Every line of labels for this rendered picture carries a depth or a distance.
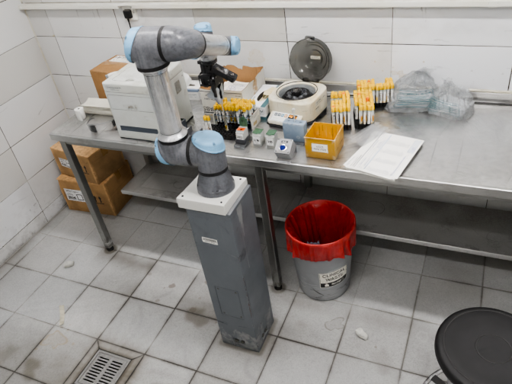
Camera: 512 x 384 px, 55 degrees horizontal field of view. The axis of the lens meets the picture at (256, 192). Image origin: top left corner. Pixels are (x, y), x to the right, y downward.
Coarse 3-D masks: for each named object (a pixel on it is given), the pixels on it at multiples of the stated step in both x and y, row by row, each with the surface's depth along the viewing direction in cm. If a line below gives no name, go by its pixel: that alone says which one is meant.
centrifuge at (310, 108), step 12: (288, 84) 244; (300, 84) 244; (312, 84) 240; (276, 96) 235; (312, 96) 230; (324, 96) 236; (276, 108) 235; (288, 108) 231; (300, 108) 227; (312, 108) 229; (324, 108) 239; (276, 120) 233; (312, 120) 232
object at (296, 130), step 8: (288, 120) 219; (296, 120) 217; (304, 120) 216; (288, 128) 218; (296, 128) 216; (304, 128) 216; (288, 136) 221; (296, 136) 219; (296, 144) 219; (304, 144) 219
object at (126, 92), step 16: (128, 64) 244; (176, 64) 236; (112, 80) 230; (128, 80) 228; (144, 80) 225; (176, 80) 237; (112, 96) 232; (128, 96) 228; (144, 96) 224; (176, 96) 239; (112, 112) 239; (128, 112) 234; (144, 112) 230; (192, 112) 254; (128, 128) 241; (144, 128) 237
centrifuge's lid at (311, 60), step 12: (312, 36) 234; (300, 48) 245; (312, 48) 243; (324, 48) 233; (300, 60) 248; (312, 60) 247; (324, 60) 242; (300, 72) 250; (312, 72) 248; (324, 72) 244
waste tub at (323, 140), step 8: (312, 128) 213; (320, 128) 215; (328, 128) 213; (336, 128) 212; (304, 136) 206; (312, 136) 215; (320, 136) 218; (328, 136) 216; (336, 136) 202; (312, 144) 206; (320, 144) 204; (328, 144) 203; (336, 144) 204; (312, 152) 209; (320, 152) 207; (328, 152) 205; (336, 152) 206
